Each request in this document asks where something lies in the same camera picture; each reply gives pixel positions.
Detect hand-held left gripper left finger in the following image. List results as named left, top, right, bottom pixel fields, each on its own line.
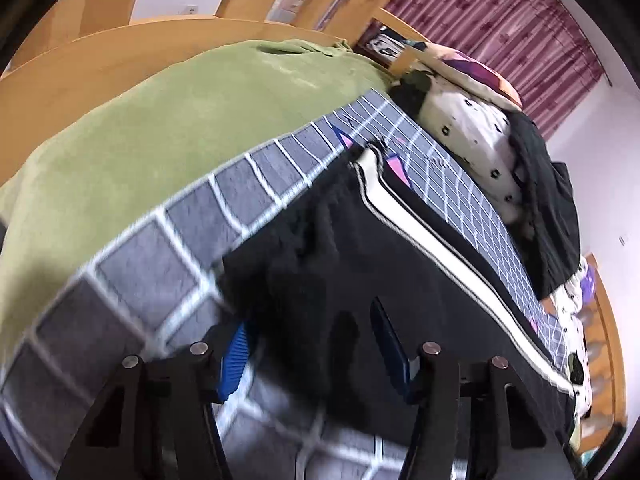
left=56, top=320, right=258, bottom=480

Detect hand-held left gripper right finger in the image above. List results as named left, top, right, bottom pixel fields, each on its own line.
left=370, top=299, right=576, bottom=480

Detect black pants with white waistband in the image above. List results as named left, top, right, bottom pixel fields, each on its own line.
left=220, top=142, right=578, bottom=461

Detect grey checked bed sheet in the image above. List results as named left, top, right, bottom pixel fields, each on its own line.
left=0, top=87, right=571, bottom=480

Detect purple plush toy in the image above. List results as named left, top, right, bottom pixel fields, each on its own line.
left=580, top=265, right=599, bottom=302

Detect black jacket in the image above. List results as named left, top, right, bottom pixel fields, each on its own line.
left=505, top=110, right=583, bottom=298

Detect white floral quilt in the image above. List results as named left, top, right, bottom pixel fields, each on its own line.
left=390, top=72, right=596, bottom=423

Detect green blanket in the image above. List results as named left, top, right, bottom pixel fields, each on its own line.
left=0, top=39, right=396, bottom=361

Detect purple orange pillow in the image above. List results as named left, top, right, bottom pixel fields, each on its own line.
left=425, top=42, right=523, bottom=111

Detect black and white box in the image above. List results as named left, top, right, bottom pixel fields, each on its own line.
left=361, top=25, right=407, bottom=67

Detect maroon curtain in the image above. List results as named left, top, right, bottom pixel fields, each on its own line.
left=380, top=0, right=606, bottom=141

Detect wooden bed frame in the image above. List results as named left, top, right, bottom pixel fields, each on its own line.
left=0, top=0, right=628, bottom=466

